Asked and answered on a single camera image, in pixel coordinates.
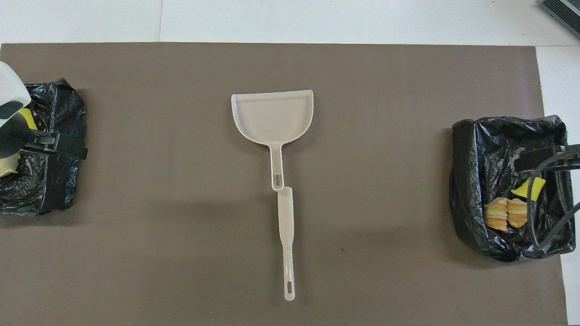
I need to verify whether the black bag lined bin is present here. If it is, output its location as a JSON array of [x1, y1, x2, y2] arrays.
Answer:
[[0, 78, 87, 216], [450, 115, 577, 262]]

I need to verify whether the beige hand brush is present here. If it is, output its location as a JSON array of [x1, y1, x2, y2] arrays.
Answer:
[[277, 186, 296, 302]]

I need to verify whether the striped orange bread piece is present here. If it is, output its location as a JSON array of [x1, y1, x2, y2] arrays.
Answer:
[[483, 197, 509, 233]]

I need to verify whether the notched yellow sponge piece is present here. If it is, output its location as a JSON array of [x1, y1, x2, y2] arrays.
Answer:
[[20, 108, 40, 133]]

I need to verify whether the dark ribbed panel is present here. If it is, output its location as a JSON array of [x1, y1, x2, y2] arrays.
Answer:
[[539, 0, 580, 39]]

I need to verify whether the brown table mat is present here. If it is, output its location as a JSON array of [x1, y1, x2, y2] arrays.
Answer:
[[0, 43, 568, 326]]

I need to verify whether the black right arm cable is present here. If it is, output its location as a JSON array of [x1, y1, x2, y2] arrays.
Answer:
[[526, 152, 580, 255]]

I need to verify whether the beige plastic dustpan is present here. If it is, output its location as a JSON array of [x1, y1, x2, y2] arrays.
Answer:
[[231, 89, 314, 192]]

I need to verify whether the pale sponge piece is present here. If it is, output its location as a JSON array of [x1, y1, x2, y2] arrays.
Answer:
[[0, 153, 21, 177]]

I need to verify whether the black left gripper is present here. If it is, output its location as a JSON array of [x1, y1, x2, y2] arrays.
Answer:
[[0, 113, 89, 160]]

